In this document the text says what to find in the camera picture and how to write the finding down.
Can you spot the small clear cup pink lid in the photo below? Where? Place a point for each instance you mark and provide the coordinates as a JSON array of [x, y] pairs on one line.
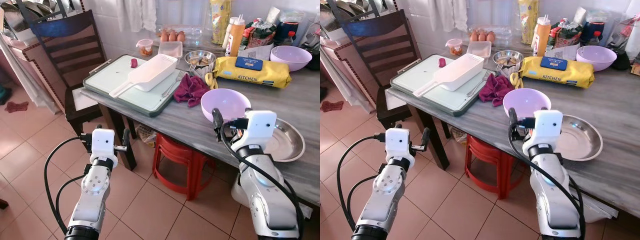
[[454, 47], [145, 48]]

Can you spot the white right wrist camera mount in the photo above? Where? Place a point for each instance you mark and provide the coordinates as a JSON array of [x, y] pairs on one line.
[[261, 127], [547, 125]]

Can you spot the yellow kitchen wipes pack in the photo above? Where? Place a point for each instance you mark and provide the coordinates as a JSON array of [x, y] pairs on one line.
[[252, 74], [557, 74]]

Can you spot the white hanging towel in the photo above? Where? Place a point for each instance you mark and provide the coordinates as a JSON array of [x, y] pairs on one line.
[[447, 15], [137, 15]]

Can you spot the dark wooden chair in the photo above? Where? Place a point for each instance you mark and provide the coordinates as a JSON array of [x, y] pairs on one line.
[[370, 27], [60, 27]]

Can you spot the purple plastic bowl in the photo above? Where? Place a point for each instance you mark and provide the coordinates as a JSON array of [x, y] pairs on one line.
[[225, 102], [291, 57], [596, 57], [526, 100]]

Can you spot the small steel bowl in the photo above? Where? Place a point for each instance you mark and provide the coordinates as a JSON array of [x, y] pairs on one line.
[[507, 58], [200, 59]]

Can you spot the tall yellow packet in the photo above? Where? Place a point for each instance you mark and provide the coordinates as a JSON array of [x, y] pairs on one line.
[[528, 20], [220, 20]]

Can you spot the clear plastic container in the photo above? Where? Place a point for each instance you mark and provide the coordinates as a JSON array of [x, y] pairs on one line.
[[170, 49], [479, 49]]

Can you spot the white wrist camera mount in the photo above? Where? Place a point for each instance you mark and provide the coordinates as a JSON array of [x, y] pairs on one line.
[[261, 127], [399, 145], [547, 125], [104, 145]]

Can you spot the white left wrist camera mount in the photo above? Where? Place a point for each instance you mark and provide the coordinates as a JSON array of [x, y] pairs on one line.
[[104, 145], [399, 145]]

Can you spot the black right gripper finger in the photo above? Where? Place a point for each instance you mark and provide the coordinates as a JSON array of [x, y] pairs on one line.
[[513, 121], [217, 122]]

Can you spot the dark printed food bag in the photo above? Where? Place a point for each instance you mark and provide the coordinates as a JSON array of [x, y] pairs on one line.
[[567, 34], [261, 35]]

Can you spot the dark red rag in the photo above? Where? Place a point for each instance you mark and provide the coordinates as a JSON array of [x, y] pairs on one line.
[[332, 106], [16, 106]]

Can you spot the shallow steel plate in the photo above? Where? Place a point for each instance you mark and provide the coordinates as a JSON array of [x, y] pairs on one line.
[[580, 137], [290, 142]]

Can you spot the orange squeeze bottle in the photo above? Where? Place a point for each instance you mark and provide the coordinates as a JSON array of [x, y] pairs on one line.
[[236, 37], [541, 37]]

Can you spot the pale green cutting board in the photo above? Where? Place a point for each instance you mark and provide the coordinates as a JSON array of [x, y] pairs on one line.
[[107, 75], [417, 75]]

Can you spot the brown egg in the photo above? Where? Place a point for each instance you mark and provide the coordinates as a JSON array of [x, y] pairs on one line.
[[474, 36], [164, 36], [490, 36], [181, 36], [172, 36], [482, 36]]

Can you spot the maroon cloth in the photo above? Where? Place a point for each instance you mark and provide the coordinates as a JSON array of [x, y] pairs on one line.
[[191, 90], [495, 90]]

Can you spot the red plastic stool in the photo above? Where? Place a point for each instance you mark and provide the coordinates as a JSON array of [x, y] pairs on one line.
[[492, 150], [180, 150]]

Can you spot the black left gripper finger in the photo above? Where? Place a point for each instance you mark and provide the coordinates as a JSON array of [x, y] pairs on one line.
[[426, 139], [86, 142], [127, 140], [379, 138]]

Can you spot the small red object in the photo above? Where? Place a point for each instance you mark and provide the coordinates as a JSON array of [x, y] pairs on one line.
[[442, 62], [133, 63]]

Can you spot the dark jar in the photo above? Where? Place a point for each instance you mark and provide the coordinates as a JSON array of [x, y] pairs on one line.
[[595, 24], [288, 25]]

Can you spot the dish rack with steel dishes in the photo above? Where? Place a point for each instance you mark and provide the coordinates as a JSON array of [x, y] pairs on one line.
[[30, 15], [345, 12]]

